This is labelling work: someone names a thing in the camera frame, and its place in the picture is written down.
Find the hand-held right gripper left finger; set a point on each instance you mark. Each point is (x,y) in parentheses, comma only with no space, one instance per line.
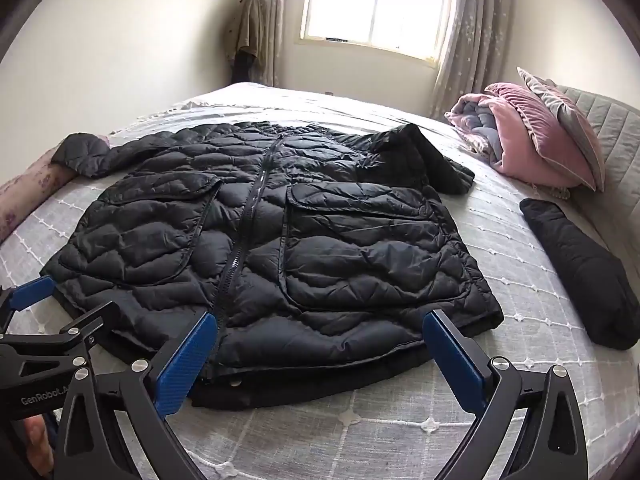
(186,360)

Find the bed with white bedspread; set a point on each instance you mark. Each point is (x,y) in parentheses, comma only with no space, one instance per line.
(525,385)

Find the black puffer jacket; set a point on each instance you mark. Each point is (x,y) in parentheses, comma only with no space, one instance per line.
(310,240)

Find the pink floral cloth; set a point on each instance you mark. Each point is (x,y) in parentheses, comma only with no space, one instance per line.
(30,190)

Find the window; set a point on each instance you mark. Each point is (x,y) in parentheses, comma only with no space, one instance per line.
(380,0)

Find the pink velvet pillow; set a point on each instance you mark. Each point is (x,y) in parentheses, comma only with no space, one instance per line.
(545,130)

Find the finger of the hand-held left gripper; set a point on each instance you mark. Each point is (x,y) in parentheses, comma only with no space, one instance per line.
(60,336)
(34,294)

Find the grey padded headboard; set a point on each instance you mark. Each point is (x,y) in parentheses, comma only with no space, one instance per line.
(615,150)

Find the person's left hand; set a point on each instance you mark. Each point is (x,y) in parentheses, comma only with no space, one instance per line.
(37,440)

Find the grey patterned curtain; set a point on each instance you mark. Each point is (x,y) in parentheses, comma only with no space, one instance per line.
(470,35)
(272,10)

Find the grey velvet pillow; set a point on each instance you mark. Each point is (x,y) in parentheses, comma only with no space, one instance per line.
(570,110)

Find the folded black garment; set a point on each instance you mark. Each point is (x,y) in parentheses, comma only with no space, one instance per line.
(580,270)

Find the hanging brown coat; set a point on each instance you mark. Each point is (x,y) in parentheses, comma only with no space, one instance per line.
(247,30)

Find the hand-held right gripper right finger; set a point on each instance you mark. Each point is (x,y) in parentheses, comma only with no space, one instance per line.
(452,360)

